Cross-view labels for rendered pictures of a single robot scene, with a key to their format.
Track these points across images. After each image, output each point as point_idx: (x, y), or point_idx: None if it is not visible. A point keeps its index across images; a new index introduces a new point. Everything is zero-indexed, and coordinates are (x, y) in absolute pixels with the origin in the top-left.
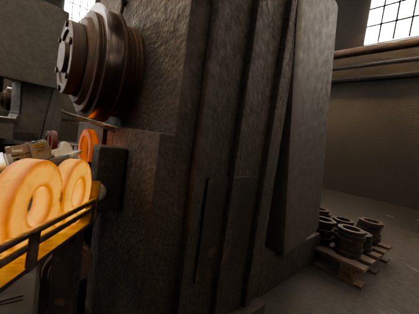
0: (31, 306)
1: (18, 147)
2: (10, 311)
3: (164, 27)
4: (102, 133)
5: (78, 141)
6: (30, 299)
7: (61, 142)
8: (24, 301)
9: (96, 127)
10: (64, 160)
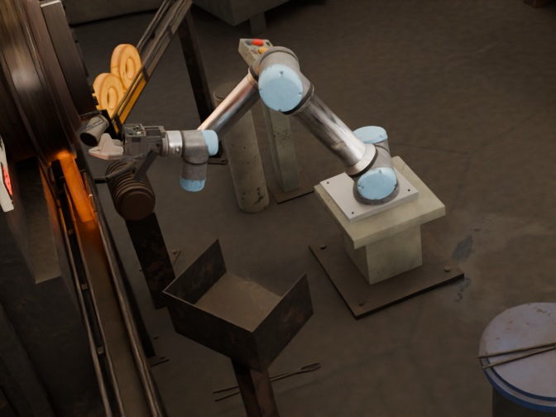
0: (198, 380)
1: (151, 127)
2: (222, 375)
3: None
4: (44, 177)
5: (75, 300)
6: (203, 393)
7: (109, 140)
8: (209, 390)
9: (45, 192)
10: (107, 74)
